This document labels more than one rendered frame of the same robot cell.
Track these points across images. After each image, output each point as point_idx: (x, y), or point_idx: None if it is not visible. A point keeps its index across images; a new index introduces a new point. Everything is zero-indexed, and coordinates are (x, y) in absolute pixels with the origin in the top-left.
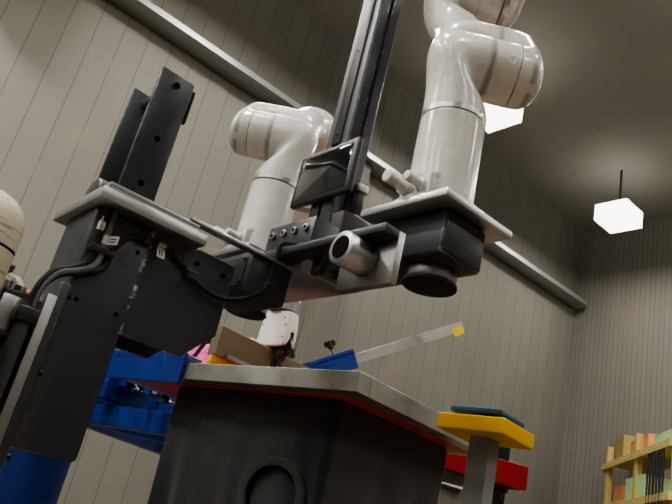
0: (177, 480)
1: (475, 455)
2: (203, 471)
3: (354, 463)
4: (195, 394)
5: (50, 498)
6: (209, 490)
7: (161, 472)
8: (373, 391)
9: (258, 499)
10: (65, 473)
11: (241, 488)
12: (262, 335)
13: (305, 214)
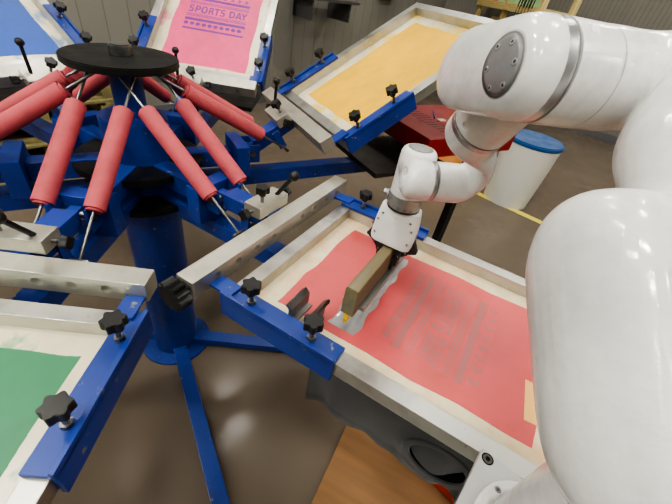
0: (332, 395)
1: None
2: (359, 406)
3: None
4: None
5: (181, 250)
6: (367, 418)
7: (313, 382)
8: None
9: (421, 452)
10: (182, 229)
11: (405, 445)
12: (379, 232)
13: (490, 155)
